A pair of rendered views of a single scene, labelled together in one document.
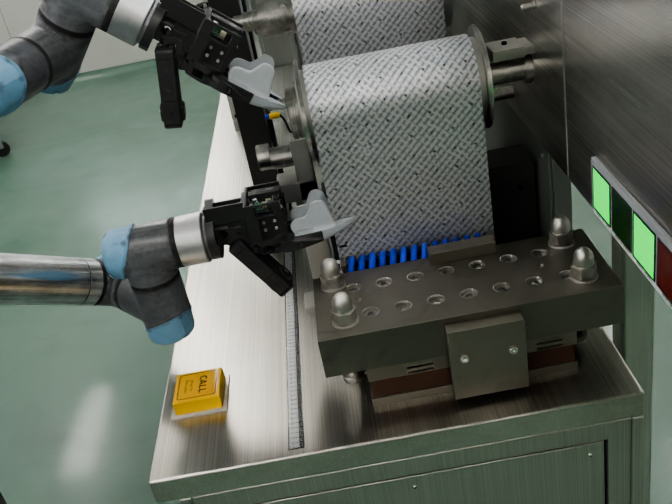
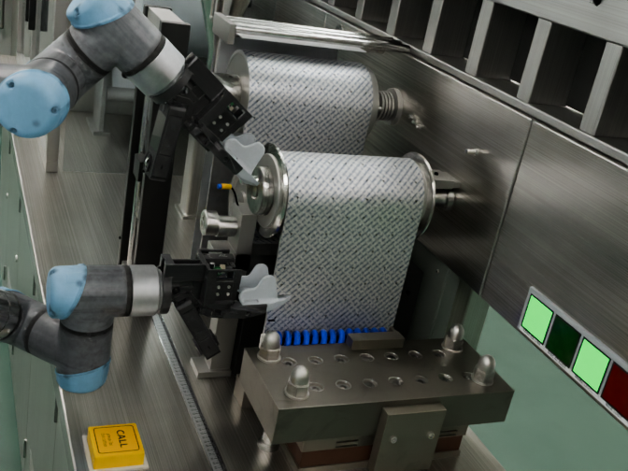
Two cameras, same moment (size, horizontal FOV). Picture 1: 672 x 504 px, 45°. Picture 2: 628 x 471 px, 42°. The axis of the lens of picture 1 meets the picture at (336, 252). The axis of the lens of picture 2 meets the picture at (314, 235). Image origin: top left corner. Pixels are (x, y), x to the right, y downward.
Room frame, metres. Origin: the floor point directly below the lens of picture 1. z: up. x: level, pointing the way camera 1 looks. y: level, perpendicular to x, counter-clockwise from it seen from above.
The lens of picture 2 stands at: (0.01, 0.49, 1.69)
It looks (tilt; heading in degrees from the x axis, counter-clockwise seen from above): 22 degrees down; 332
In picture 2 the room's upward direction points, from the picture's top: 11 degrees clockwise
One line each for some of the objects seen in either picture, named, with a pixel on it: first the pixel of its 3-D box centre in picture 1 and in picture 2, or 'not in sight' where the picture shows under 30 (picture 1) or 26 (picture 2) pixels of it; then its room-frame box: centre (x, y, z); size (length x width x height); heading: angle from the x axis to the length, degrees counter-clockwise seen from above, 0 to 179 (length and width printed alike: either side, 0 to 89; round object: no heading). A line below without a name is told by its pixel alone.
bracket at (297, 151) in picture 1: (304, 224); (221, 292); (1.15, 0.04, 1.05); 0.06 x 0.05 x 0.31; 88
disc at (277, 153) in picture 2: (304, 110); (268, 191); (1.11, 0.00, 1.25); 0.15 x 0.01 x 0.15; 178
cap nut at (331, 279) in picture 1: (330, 272); (271, 344); (0.98, 0.01, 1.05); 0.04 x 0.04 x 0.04
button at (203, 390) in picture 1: (199, 391); (115, 446); (0.96, 0.24, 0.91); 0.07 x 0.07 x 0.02; 88
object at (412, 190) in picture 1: (409, 196); (339, 286); (1.05, -0.12, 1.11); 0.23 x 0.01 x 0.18; 88
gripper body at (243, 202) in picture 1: (249, 223); (197, 284); (1.06, 0.12, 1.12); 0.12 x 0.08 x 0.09; 88
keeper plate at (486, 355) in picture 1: (488, 357); (407, 439); (0.84, -0.17, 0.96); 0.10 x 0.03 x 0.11; 88
